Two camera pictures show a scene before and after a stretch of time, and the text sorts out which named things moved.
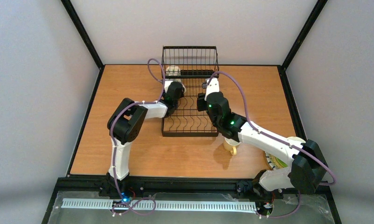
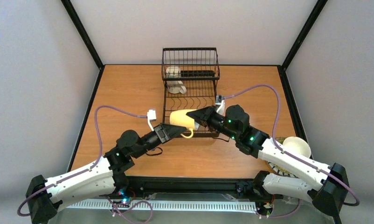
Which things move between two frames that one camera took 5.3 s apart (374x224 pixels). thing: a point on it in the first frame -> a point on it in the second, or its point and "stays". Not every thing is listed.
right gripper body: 202,102 -> 208,115
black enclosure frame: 101,64 stays
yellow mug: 231,145 -> 178,118
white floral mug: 173,70 stays
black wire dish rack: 191,66 stays
